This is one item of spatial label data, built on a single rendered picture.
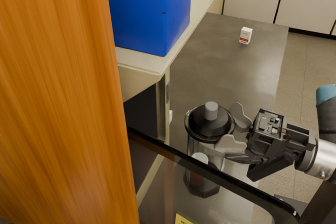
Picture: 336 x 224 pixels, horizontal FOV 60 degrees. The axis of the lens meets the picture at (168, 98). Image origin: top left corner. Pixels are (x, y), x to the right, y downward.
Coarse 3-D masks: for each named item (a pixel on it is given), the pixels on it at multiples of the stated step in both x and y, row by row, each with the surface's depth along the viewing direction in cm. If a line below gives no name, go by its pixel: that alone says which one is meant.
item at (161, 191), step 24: (144, 144) 44; (144, 168) 49; (168, 168) 44; (192, 168) 41; (144, 192) 54; (168, 192) 49; (192, 192) 45; (216, 192) 41; (240, 192) 38; (144, 216) 61; (168, 216) 55; (192, 216) 49; (216, 216) 45; (240, 216) 41; (264, 216) 38; (288, 216) 35
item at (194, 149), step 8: (200, 104) 66; (184, 120) 63; (232, 120) 62; (232, 128) 60; (200, 136) 59; (208, 136) 59; (216, 136) 59; (192, 144) 63; (192, 152) 65; (200, 152) 63; (208, 152) 62; (200, 160) 65; (208, 160) 64; (216, 160) 65; (224, 160) 69; (216, 168) 67
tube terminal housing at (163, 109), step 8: (168, 72) 76; (160, 80) 80; (168, 80) 78; (160, 88) 82; (160, 96) 84; (160, 104) 86; (168, 104) 84; (160, 112) 88; (168, 112) 86; (160, 120) 90; (168, 120) 89; (160, 128) 92; (168, 128) 91; (160, 136) 93; (168, 136) 94; (168, 144) 96
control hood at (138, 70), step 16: (192, 0) 51; (208, 0) 51; (192, 16) 46; (128, 48) 39; (176, 48) 40; (128, 64) 37; (144, 64) 37; (160, 64) 37; (128, 80) 38; (144, 80) 37; (128, 96) 40
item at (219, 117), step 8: (208, 104) 60; (216, 104) 60; (192, 112) 63; (200, 112) 62; (208, 112) 59; (216, 112) 60; (224, 112) 62; (192, 120) 61; (200, 120) 60; (208, 120) 60; (216, 120) 60; (224, 120) 60; (192, 128) 60; (200, 128) 59; (208, 128) 59; (216, 128) 59; (224, 128) 59
